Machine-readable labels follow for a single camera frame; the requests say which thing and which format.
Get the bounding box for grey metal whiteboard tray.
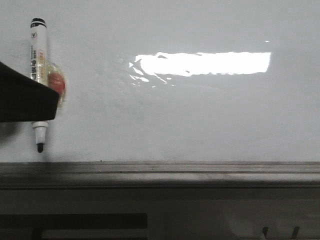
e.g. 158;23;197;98
0;161;320;189

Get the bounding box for black and white whiteboard marker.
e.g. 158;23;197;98
30;17;49;153

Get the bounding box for red round magnet with tape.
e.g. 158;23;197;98
46;61;67;108

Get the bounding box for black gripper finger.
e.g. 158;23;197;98
0;63;59;123

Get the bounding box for white whiteboard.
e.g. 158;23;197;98
0;0;320;162

